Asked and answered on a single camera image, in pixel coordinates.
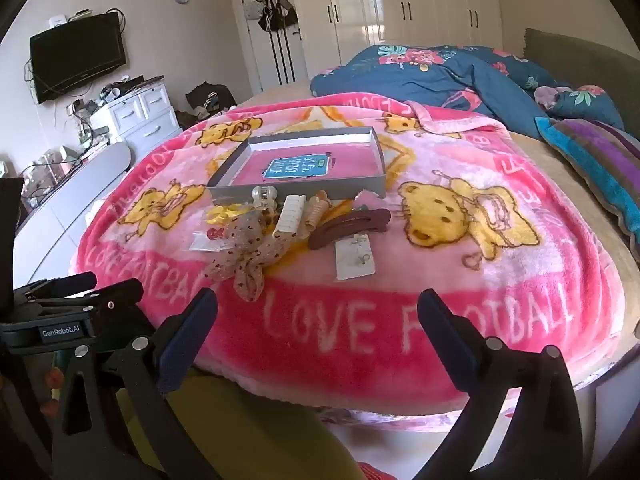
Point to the bag of yellow rings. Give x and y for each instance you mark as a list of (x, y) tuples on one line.
[(225, 214)]

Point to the brown oval hair clip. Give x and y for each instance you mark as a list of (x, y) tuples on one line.
[(345, 229)]

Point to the white earring card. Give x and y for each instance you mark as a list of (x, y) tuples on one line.
[(354, 257)]

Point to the green upholstered headboard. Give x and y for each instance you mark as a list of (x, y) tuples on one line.
[(580, 55)]

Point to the clear hair claw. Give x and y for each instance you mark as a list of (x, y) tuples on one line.
[(264, 197)]

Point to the striped pillow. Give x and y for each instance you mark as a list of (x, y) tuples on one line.
[(600, 165)]

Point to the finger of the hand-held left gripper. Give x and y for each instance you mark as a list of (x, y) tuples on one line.
[(60, 284), (120, 297)]

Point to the white router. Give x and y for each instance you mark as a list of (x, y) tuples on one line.
[(58, 20)]

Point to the white curved footboard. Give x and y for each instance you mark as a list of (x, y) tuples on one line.
[(75, 195)]

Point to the white ribbed hair clip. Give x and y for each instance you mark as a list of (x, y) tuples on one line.
[(290, 215)]

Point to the pink bear printed blanket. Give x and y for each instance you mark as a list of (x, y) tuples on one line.
[(525, 300)]

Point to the white wardrobe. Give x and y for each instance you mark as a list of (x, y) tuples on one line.
[(400, 10)]

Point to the black wall television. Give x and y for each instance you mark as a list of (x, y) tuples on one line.
[(75, 55)]

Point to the blue floral duvet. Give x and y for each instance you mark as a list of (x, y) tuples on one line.
[(430, 77)]

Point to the bag with red green beads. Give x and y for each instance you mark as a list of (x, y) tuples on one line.
[(212, 240)]

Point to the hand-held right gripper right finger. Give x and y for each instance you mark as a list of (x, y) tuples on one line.
[(449, 341)]

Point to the clear dotted plastic bag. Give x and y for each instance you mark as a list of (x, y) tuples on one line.
[(250, 252)]

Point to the grey cardboard box tray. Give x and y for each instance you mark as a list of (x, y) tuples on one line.
[(300, 160)]

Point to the black hanging bag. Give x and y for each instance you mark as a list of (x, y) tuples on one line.
[(287, 12), (269, 17)]

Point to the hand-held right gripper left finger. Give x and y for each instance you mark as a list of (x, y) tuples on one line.
[(186, 341)]

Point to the beige spiral hair claw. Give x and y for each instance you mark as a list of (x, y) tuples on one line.
[(318, 212)]

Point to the yellow cloth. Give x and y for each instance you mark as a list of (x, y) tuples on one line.
[(260, 430)]

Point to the white hanging bag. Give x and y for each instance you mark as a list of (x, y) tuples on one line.
[(251, 9)]

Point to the white door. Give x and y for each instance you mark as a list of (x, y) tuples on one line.
[(265, 60)]

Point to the white chest of drawers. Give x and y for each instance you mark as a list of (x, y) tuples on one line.
[(142, 115)]

